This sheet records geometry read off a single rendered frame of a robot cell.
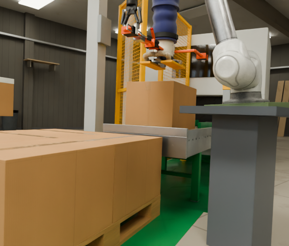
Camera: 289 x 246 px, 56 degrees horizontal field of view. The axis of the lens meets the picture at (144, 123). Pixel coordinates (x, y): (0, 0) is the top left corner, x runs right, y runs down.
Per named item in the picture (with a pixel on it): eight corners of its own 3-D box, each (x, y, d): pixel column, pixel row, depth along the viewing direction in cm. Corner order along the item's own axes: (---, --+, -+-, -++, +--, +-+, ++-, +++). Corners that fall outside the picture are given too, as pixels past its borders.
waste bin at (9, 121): (14, 130, 901) (15, 110, 899) (20, 131, 865) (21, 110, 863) (-2, 130, 866) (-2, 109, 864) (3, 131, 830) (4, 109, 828)
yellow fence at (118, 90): (110, 164, 364) (115, 6, 357) (117, 164, 368) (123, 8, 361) (135, 180, 285) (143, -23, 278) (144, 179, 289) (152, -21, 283)
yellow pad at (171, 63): (174, 69, 247) (175, 64, 247) (185, 69, 243) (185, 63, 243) (160, 62, 217) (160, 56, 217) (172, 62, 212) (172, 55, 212)
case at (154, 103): (155, 129, 270) (157, 89, 269) (195, 132, 252) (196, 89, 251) (124, 132, 216) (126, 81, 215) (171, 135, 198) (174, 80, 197)
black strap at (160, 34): (157, 44, 248) (157, 40, 248) (181, 42, 238) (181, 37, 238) (146, 37, 228) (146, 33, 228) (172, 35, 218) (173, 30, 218)
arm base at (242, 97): (274, 102, 147) (274, 92, 146) (253, 102, 132) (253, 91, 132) (242, 104, 160) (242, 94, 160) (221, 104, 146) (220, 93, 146)
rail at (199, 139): (232, 137, 397) (233, 124, 397) (236, 137, 395) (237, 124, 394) (180, 156, 191) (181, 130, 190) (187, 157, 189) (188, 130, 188)
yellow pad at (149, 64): (155, 70, 256) (155, 65, 255) (165, 70, 251) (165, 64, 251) (139, 63, 225) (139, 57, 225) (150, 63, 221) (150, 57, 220)
